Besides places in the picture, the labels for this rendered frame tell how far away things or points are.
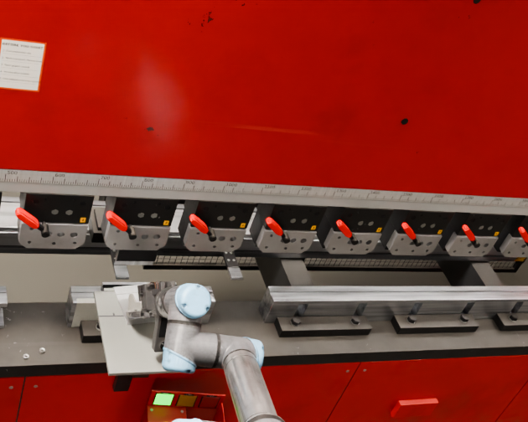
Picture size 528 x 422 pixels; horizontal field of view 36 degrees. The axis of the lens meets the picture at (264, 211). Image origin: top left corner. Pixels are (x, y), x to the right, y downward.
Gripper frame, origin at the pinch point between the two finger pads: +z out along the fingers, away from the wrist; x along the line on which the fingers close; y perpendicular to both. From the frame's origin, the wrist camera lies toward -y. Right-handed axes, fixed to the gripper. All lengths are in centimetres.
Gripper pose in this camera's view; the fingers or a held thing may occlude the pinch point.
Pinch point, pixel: (141, 314)
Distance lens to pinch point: 210.1
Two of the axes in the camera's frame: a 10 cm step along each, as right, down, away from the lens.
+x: -8.7, 0.5, -4.9
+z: -4.8, 1.4, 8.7
